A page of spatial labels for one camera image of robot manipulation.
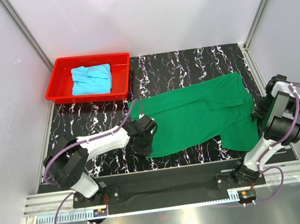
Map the aluminium front rail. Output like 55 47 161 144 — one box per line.
24 160 300 224

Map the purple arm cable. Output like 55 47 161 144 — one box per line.
34 98 159 224
191 81 300 210

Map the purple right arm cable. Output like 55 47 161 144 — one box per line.
191 81 300 210

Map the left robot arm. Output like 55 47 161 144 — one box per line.
43 114 157 206

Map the aluminium frame post left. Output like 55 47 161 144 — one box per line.
0 0 53 71

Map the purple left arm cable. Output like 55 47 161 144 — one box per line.
34 98 159 224

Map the blue folded t-shirt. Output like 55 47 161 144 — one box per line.
71 64 112 96

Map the red plastic bin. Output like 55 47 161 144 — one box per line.
46 53 130 104

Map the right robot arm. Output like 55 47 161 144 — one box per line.
230 74 300 186

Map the green t-shirt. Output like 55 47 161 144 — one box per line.
128 72 259 158

